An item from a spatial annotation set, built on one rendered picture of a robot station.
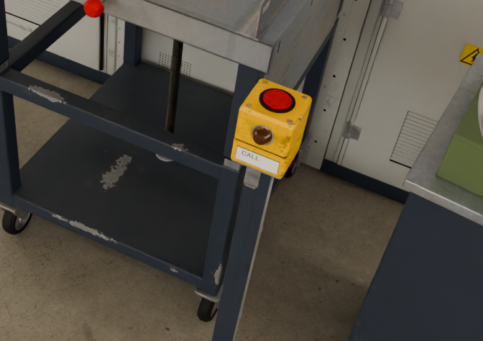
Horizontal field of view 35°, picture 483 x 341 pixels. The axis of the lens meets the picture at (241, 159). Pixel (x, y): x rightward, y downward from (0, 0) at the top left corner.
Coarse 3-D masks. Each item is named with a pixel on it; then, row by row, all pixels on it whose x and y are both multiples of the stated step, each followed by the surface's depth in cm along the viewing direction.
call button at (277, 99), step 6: (276, 90) 103; (264, 96) 102; (270, 96) 101; (276, 96) 102; (282, 96) 102; (288, 96) 102; (264, 102) 101; (270, 102) 101; (276, 102) 101; (282, 102) 101; (288, 102) 101; (276, 108) 100; (282, 108) 101
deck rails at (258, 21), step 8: (264, 0) 117; (272, 0) 122; (280, 0) 127; (288, 0) 130; (256, 8) 127; (264, 8) 127; (272, 8) 124; (280, 8) 128; (248, 16) 125; (256, 16) 125; (264, 16) 121; (272, 16) 126; (248, 24) 123; (256, 24) 123; (264, 24) 123; (240, 32) 121; (248, 32) 121; (256, 32) 120
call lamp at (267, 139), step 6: (258, 126) 100; (264, 126) 100; (252, 132) 101; (258, 132) 100; (264, 132) 100; (270, 132) 100; (252, 138) 102; (258, 138) 100; (264, 138) 100; (270, 138) 100; (258, 144) 101; (264, 144) 101; (270, 144) 101
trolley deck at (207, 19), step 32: (128, 0) 126; (160, 0) 125; (192, 0) 127; (224, 0) 128; (256, 0) 130; (160, 32) 128; (192, 32) 125; (224, 32) 122; (288, 32) 127; (256, 64) 124
